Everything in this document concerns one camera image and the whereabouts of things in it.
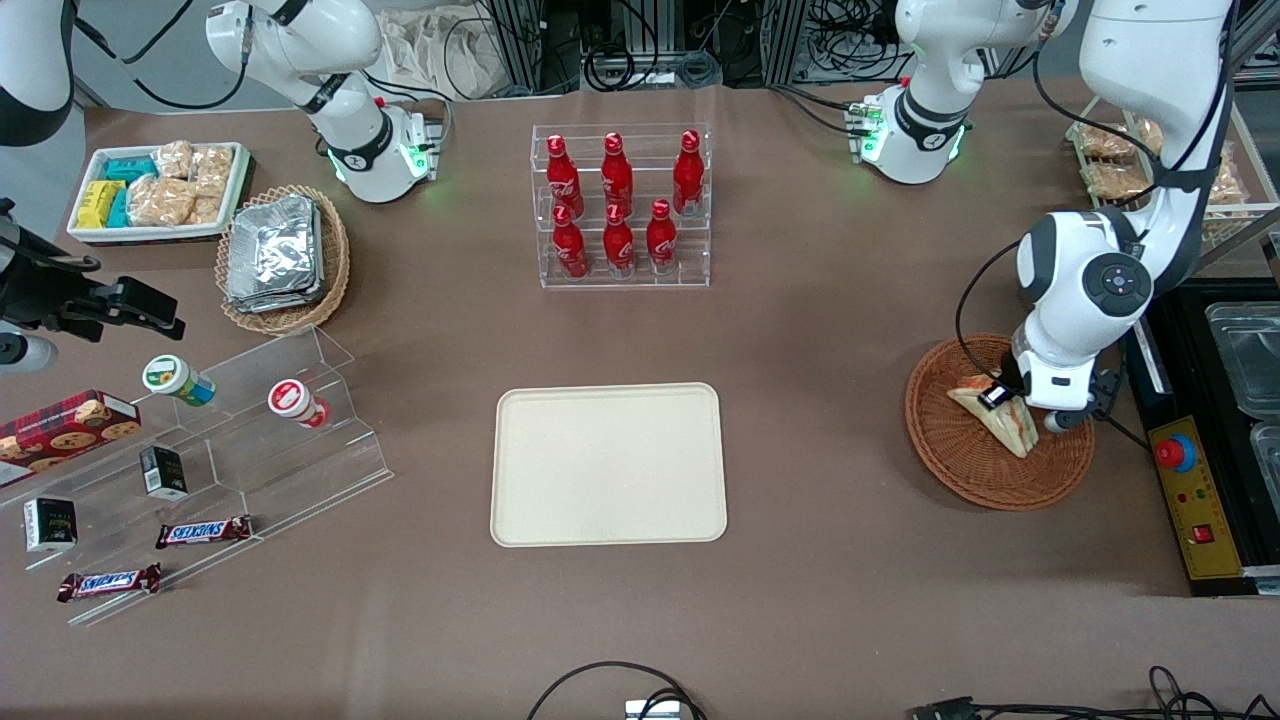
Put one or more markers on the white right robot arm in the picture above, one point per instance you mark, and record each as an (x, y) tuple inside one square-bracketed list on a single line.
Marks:
[(350, 150)]

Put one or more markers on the Snickers chocolate bar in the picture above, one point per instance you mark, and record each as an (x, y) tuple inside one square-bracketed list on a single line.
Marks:
[(203, 532), (110, 582)]

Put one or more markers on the yellow snack pack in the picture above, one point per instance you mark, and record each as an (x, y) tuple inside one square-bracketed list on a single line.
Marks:
[(98, 205)]

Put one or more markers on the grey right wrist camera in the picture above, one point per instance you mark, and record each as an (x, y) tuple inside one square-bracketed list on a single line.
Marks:
[(25, 353)]

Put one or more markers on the small silver device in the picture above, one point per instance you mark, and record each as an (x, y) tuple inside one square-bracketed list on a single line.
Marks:
[(652, 711)]

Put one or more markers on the beige cloth bag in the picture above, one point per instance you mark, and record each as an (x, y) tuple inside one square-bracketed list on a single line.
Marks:
[(440, 55)]

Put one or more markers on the black yellow control box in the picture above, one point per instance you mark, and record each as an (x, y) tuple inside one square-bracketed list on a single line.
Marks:
[(1200, 500)]

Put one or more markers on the clear bag rice crackers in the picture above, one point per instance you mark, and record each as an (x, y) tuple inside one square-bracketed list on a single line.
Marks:
[(160, 202), (174, 160), (212, 170), (207, 210)]

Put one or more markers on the red cola bottle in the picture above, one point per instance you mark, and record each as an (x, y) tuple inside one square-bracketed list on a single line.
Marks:
[(617, 175), (618, 245), (688, 175), (563, 180), (661, 242), (570, 250)]

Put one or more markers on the red lid yogurt cup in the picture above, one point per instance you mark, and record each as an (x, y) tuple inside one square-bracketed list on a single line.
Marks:
[(292, 400)]

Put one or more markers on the teal snack pack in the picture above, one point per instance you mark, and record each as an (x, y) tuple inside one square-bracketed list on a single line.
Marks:
[(120, 210), (132, 168)]

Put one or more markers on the silver foil pack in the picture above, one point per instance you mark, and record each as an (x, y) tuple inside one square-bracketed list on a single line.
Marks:
[(290, 303), (272, 245)]

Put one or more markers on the clear plastic container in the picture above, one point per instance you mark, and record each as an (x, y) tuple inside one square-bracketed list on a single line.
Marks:
[(1250, 360), (1268, 455)]

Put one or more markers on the white rectangular snack tray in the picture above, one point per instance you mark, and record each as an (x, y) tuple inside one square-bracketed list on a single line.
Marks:
[(85, 232)]

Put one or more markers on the red tartan cookie box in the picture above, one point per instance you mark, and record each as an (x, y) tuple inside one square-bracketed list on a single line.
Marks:
[(60, 435)]

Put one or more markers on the round brown wicker basket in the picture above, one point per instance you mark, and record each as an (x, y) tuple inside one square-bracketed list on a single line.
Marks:
[(960, 460)]

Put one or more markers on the triangular sandwich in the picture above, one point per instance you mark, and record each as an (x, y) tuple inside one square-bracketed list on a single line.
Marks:
[(1005, 428)]

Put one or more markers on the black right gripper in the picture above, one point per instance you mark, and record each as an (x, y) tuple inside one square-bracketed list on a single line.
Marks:
[(42, 298)]

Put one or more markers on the clear bag brown snack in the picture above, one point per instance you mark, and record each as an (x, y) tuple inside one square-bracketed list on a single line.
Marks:
[(1148, 135), (1105, 141), (1112, 181), (1225, 180)]

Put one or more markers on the oval light wicker basket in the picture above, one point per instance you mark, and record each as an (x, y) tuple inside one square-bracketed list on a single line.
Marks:
[(335, 260)]

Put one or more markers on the aluminium frame structure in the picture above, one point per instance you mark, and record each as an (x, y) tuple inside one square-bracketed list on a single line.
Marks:
[(520, 45)]

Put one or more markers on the green lid yogurt cup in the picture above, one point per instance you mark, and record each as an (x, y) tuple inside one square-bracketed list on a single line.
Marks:
[(172, 378)]

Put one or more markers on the cream plastic serving tray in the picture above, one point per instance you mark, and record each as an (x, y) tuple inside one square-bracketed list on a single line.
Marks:
[(608, 465)]

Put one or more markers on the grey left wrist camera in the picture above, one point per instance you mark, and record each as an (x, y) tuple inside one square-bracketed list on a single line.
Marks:
[(1063, 421)]

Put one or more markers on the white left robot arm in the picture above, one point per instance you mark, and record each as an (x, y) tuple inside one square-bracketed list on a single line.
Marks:
[(1150, 60)]

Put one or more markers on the clear acrylic bottle rack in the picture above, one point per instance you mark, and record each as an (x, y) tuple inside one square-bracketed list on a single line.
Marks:
[(690, 250)]

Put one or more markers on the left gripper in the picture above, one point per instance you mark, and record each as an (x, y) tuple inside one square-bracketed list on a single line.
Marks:
[(1007, 385)]

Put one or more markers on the clear acrylic stepped shelf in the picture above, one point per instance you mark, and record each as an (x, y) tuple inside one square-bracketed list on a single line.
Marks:
[(290, 470)]

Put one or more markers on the small black carton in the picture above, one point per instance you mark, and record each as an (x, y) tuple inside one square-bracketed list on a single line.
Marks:
[(50, 525), (163, 472)]

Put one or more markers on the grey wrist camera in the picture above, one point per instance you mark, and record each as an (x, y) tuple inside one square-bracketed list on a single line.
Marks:
[(25, 353), (1063, 421)]

